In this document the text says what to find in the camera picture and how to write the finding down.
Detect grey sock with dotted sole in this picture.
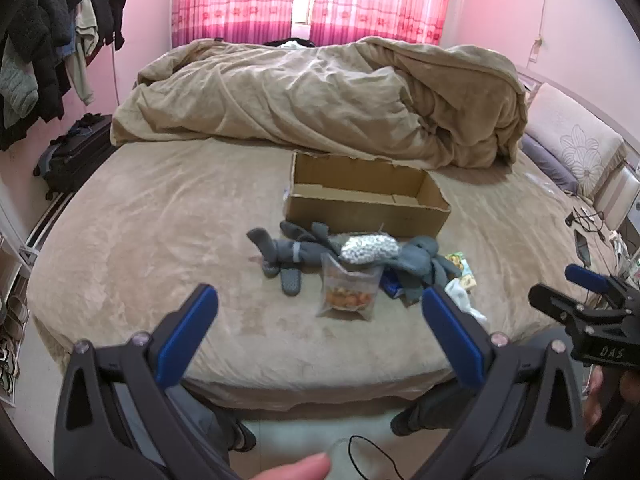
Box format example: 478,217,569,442
246,227,307,297

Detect clear bag of orange snacks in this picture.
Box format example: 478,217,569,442
316,252,383,322

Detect dark cloth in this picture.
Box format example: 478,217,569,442
262,36,313,50

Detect black floor cable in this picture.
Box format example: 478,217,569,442
347,435,408,480

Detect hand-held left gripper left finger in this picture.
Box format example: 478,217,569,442
54,283,236,480

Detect black suitcase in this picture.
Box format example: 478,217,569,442
33,113,121,201

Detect cardboard box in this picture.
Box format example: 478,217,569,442
283,150,452,238

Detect hanging dark clothes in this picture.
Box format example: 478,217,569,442
0,0,127,152

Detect person's left hand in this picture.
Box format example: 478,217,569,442
248,452,332,480

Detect black charger cable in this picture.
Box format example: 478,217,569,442
565,205,618,242

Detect green printed packet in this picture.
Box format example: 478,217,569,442
444,252,476,291

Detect purple pillow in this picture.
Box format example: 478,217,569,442
520,132,581,196

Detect pink curtain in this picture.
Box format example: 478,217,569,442
171,0,457,48

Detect shoe rack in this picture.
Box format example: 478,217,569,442
0,230,32,407

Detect person's right hand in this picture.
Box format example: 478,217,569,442
584,367,640,433

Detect white wall cord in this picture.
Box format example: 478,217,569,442
529,0,548,63

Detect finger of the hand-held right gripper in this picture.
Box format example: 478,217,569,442
528,283,587,331
565,264,640,312

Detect beige duvet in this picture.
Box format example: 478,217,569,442
110,36,528,170

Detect person's right leg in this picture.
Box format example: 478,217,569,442
390,385,473,437

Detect white patterned pouch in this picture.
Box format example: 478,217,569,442
340,232,398,265

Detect black phone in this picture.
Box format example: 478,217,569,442
574,230,592,267

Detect white plastic wrapper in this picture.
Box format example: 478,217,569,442
444,278,488,326

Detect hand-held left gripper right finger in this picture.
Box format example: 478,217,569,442
407,286,588,480

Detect blue packet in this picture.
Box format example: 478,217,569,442
379,267,407,298

